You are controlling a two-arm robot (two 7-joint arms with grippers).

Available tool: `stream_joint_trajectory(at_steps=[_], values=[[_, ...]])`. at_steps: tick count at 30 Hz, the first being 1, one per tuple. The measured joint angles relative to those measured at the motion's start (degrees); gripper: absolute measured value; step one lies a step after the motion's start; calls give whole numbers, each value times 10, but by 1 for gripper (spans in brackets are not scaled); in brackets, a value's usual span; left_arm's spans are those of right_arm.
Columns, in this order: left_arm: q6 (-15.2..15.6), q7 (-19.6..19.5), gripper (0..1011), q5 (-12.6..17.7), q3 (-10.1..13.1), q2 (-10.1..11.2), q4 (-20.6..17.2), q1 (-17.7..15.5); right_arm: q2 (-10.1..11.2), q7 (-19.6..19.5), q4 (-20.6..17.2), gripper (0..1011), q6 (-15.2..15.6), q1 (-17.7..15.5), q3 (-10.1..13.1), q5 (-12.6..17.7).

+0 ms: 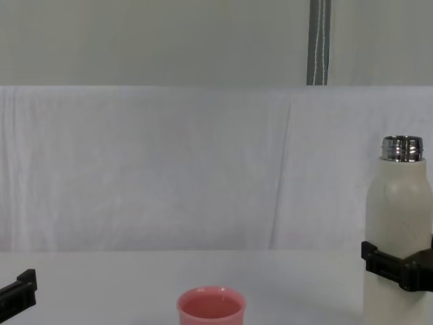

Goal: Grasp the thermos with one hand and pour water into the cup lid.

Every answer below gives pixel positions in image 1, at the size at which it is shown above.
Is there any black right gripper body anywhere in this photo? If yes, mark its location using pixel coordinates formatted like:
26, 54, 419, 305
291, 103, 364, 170
398, 248, 433, 293

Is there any cream vacuum bottle steel neck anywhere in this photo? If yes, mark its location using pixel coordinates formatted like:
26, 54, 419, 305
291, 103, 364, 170
363, 135, 433, 325

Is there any white table cloth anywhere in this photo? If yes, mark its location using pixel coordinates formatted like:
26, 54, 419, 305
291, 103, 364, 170
0, 250, 433, 325

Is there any pink plastic cup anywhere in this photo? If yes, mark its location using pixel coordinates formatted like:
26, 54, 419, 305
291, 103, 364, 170
176, 286, 247, 325

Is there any white curtain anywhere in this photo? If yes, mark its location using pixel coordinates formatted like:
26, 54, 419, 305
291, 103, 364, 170
0, 85, 433, 253

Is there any grey striped post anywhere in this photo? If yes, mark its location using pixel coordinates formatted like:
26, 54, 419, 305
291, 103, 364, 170
306, 0, 333, 86

